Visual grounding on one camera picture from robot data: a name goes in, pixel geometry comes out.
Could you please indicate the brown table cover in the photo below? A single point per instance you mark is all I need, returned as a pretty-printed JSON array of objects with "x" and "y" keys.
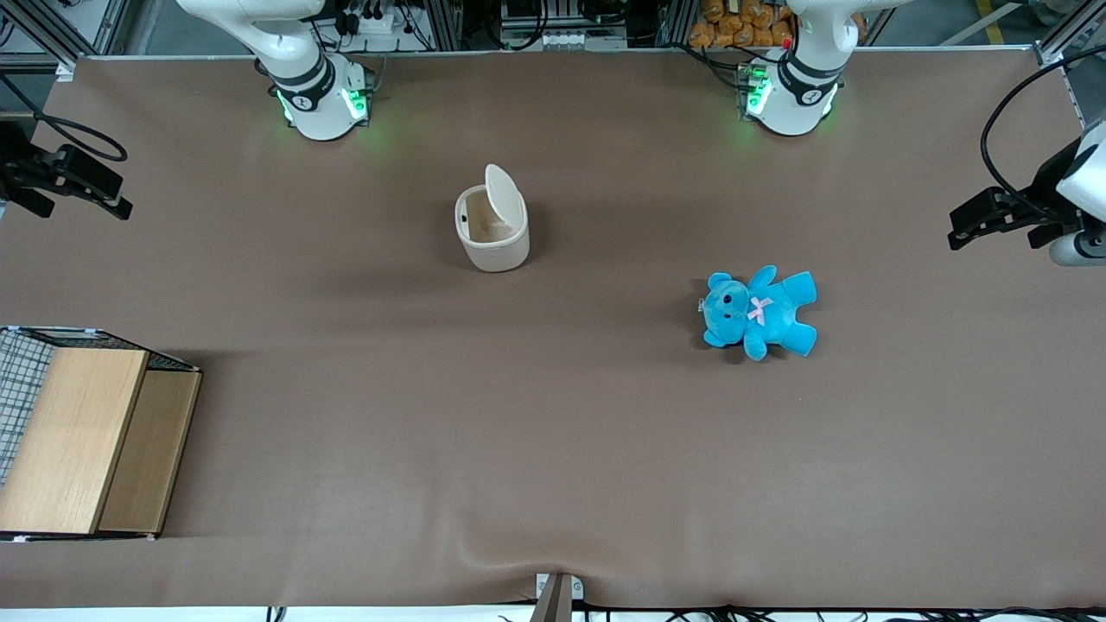
[{"x": 553, "y": 432}]

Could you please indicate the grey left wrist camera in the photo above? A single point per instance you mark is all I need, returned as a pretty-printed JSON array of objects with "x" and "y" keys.
[{"x": 1080, "y": 249}]

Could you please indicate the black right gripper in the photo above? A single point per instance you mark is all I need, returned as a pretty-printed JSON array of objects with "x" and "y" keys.
[{"x": 17, "y": 167}]

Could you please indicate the light wooden board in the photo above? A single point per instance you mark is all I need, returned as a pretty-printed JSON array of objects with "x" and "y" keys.
[{"x": 73, "y": 441}]

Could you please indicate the cream trash can lid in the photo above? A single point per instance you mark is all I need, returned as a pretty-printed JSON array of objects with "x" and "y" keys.
[{"x": 503, "y": 194}]

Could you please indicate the dark wooden board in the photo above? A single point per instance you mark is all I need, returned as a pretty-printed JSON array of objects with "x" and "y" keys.
[{"x": 143, "y": 458}]

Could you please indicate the blue teddy bear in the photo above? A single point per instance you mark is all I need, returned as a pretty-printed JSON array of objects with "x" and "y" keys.
[{"x": 769, "y": 311}]

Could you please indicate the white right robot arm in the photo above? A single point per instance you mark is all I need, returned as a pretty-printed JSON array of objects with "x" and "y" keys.
[{"x": 320, "y": 104}]

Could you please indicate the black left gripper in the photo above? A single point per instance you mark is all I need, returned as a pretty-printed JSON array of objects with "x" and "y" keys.
[{"x": 1039, "y": 195}]

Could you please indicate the aluminium frame post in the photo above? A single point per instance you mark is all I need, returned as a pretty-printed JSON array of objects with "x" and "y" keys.
[
  {"x": 47, "y": 34},
  {"x": 1067, "y": 34}
]

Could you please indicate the grey metal mount bracket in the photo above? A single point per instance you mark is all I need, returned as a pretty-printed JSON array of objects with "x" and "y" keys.
[{"x": 557, "y": 596}]

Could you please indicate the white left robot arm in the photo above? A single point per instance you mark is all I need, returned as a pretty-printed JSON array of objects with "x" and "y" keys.
[{"x": 799, "y": 95}]

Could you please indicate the cream trash can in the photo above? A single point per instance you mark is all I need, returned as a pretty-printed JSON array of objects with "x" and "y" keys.
[{"x": 494, "y": 257}]

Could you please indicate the white power strip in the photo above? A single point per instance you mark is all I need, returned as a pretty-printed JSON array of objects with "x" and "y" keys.
[{"x": 380, "y": 22}]

